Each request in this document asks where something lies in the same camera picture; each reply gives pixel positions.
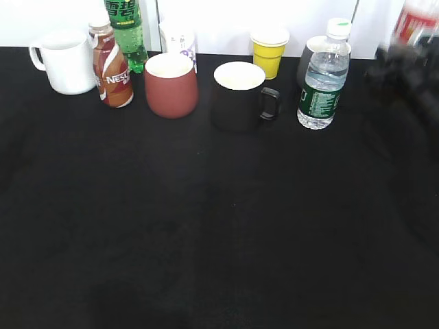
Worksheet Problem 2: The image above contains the brown Nescafe coffee bottle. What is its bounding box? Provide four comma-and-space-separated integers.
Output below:
89, 24, 134, 108

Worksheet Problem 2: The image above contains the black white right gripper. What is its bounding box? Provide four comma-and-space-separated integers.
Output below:
365, 36, 438, 113

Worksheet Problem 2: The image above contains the clear water bottle green label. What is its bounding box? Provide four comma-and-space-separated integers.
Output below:
297, 18, 352, 130

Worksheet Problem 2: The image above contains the green Sprite bottle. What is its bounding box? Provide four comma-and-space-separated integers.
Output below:
104, 0, 148, 73

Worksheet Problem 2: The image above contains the red-brown ceramic cup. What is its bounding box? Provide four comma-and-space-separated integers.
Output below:
144, 53, 199, 119

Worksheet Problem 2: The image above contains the black mug white interior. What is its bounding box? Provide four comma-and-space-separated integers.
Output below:
210, 61, 281, 132

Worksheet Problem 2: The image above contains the grey cup white interior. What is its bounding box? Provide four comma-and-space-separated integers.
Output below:
297, 33, 351, 91

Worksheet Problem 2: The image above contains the white ceramic mug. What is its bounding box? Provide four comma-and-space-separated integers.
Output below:
28, 30, 96, 95

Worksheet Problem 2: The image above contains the cola bottle red label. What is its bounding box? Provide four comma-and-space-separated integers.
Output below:
390, 0, 438, 45

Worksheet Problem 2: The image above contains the white purple paper cup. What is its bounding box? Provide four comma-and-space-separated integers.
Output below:
158, 19, 198, 73

